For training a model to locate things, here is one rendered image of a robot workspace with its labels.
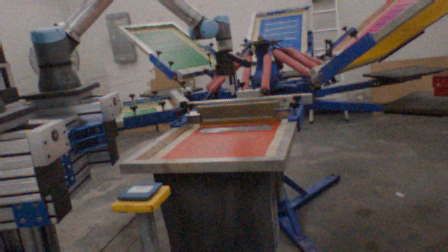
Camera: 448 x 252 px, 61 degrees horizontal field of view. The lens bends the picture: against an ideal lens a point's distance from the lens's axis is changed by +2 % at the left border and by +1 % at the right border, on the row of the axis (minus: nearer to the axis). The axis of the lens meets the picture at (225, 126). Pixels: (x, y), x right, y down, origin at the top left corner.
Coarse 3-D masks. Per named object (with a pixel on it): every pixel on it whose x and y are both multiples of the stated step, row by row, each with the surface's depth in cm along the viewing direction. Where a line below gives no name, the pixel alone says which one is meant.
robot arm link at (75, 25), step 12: (84, 0) 153; (96, 0) 153; (108, 0) 155; (72, 12) 153; (84, 12) 153; (96, 12) 155; (60, 24) 151; (72, 24) 152; (84, 24) 154; (72, 36) 152; (72, 48) 155
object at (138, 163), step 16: (176, 128) 176; (288, 128) 152; (160, 144) 157; (288, 144) 131; (128, 160) 136; (144, 160) 134; (160, 160) 131; (176, 160) 129; (192, 160) 127; (208, 160) 125; (224, 160) 123; (240, 160) 121; (256, 160) 119; (272, 160) 118
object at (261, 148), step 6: (240, 126) 179; (276, 126) 171; (234, 132) 170; (264, 132) 164; (270, 132) 162; (264, 138) 155; (270, 138) 154; (258, 144) 148; (264, 144) 147; (258, 150) 140; (264, 150) 139; (216, 156) 139; (222, 156) 138; (228, 156) 138; (234, 156) 137; (240, 156) 136; (246, 156) 135
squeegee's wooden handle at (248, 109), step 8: (232, 104) 180; (240, 104) 179; (248, 104) 177; (256, 104) 176; (264, 104) 175; (272, 104) 174; (200, 112) 185; (208, 112) 184; (216, 112) 183; (224, 112) 182; (232, 112) 180; (240, 112) 179; (248, 112) 178; (256, 112) 177; (264, 112) 176; (272, 112) 175
